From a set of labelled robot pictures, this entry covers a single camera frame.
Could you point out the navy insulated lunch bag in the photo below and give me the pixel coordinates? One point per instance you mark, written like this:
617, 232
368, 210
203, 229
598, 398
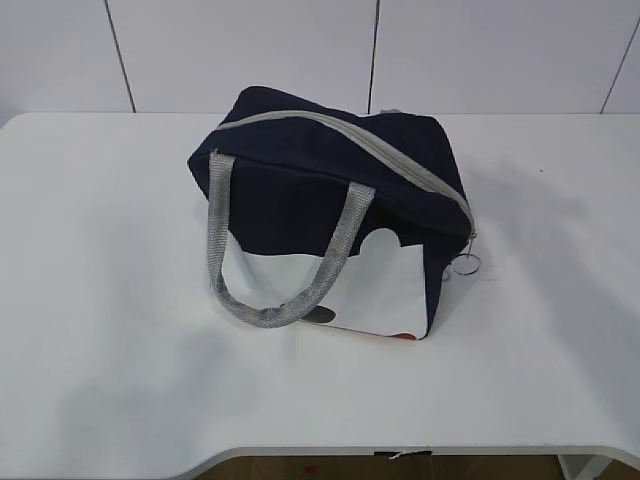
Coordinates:
323, 216

